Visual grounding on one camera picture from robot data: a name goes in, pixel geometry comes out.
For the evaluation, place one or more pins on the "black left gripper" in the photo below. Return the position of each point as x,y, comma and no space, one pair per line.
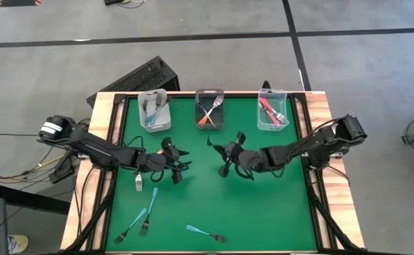
173,161

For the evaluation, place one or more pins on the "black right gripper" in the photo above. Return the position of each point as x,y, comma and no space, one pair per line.
234,153

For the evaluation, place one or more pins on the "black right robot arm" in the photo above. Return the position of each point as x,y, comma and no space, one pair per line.
317,141

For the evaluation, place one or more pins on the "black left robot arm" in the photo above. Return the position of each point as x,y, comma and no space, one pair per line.
97,150

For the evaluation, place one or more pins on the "grey translucent plastic bin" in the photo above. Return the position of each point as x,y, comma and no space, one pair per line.
221,120

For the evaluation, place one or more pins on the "white plastic bin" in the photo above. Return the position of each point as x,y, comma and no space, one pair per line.
164,125

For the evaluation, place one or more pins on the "clear plastic bin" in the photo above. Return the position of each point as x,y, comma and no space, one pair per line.
263,124

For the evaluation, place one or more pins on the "green table mat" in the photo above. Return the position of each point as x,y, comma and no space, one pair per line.
228,205

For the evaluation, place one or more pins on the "black curved hook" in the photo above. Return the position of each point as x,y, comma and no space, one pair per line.
266,85

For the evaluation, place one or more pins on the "black computer tower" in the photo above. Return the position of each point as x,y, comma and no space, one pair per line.
136,79

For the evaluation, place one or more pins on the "black desk beam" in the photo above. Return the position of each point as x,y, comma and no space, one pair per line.
26,198

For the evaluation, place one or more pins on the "yellow slipper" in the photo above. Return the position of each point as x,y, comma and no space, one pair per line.
18,244

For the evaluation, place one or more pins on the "black frame strut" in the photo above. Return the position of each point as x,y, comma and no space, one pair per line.
97,226
90,219
334,223

